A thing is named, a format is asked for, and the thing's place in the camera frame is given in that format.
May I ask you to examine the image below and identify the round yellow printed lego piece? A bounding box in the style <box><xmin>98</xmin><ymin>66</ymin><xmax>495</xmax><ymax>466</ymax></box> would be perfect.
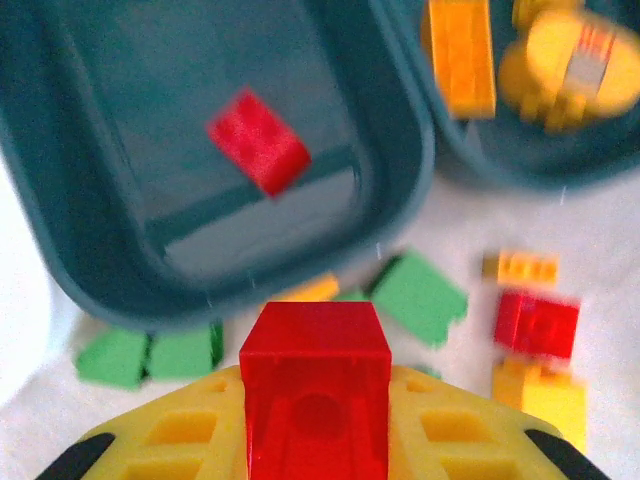
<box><xmin>498</xmin><ymin>9</ymin><xmax>640</xmax><ymax>134</ymax></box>

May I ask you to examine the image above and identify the yellow lego brick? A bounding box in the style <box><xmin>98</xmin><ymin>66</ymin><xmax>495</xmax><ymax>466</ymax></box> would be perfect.
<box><xmin>522</xmin><ymin>374</ymin><xmax>589</xmax><ymax>451</ymax></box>
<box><xmin>272</xmin><ymin>273</ymin><xmax>341</xmax><ymax>304</ymax></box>
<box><xmin>492</xmin><ymin>359</ymin><xmax>542</xmax><ymax>412</ymax></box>
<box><xmin>482</xmin><ymin>251</ymin><xmax>560</xmax><ymax>286</ymax></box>

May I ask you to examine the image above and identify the teal plastic container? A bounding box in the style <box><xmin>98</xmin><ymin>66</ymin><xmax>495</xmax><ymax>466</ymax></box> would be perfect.
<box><xmin>369</xmin><ymin>0</ymin><xmax>640</xmax><ymax>194</ymax></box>
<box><xmin>0</xmin><ymin>0</ymin><xmax>436</xmax><ymax>334</ymax></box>

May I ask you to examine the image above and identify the red lego brick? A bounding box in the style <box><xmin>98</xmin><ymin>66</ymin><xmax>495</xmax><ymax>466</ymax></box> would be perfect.
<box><xmin>238</xmin><ymin>301</ymin><xmax>393</xmax><ymax>480</ymax></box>
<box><xmin>494</xmin><ymin>292</ymin><xmax>581</xmax><ymax>360</ymax></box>
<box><xmin>206</xmin><ymin>87</ymin><xmax>313</xmax><ymax>198</ymax></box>

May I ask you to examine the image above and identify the long orange-yellow lego brick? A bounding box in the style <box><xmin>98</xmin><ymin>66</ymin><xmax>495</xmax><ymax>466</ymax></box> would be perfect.
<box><xmin>422</xmin><ymin>0</ymin><xmax>498</xmax><ymax>119</ymax></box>

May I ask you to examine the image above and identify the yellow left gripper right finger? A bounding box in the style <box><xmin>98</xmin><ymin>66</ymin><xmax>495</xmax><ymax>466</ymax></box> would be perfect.
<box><xmin>388</xmin><ymin>365</ymin><xmax>614</xmax><ymax>480</ymax></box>

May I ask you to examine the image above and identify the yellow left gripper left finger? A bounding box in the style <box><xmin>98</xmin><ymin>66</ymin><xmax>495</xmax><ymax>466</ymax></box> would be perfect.
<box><xmin>37</xmin><ymin>364</ymin><xmax>249</xmax><ymax>480</ymax></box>

